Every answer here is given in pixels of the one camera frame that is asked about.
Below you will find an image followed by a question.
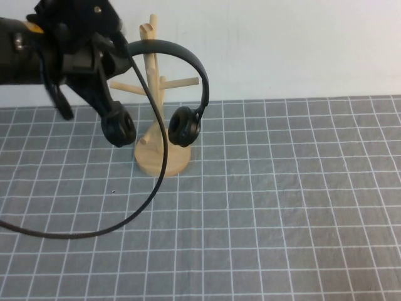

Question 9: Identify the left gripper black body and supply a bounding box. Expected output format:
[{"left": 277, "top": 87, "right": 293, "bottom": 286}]
[{"left": 26, "top": 0, "right": 127, "bottom": 76}]

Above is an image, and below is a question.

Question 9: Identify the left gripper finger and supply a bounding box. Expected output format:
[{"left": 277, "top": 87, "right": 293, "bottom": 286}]
[
  {"left": 102, "top": 43, "right": 134, "bottom": 77},
  {"left": 66, "top": 72, "right": 110, "bottom": 119}
]

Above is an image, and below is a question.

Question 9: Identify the black over-ear headphones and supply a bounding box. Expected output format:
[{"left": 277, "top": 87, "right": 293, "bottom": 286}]
[{"left": 92, "top": 33, "right": 210, "bottom": 149}]

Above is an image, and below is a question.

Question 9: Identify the wooden tree headphone stand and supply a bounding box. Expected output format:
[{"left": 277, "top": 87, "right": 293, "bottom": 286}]
[{"left": 109, "top": 13, "right": 201, "bottom": 178}]

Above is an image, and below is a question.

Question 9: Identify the short black cable loop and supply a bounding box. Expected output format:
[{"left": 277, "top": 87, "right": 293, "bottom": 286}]
[{"left": 43, "top": 82, "right": 75, "bottom": 121}]

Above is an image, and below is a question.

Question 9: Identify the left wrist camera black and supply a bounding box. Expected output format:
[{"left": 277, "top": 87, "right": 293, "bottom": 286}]
[{"left": 61, "top": 33, "right": 114, "bottom": 75}]

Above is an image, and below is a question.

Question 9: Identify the long black camera cable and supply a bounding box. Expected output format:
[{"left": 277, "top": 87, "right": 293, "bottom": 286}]
[{"left": 0, "top": 42, "right": 169, "bottom": 240}]

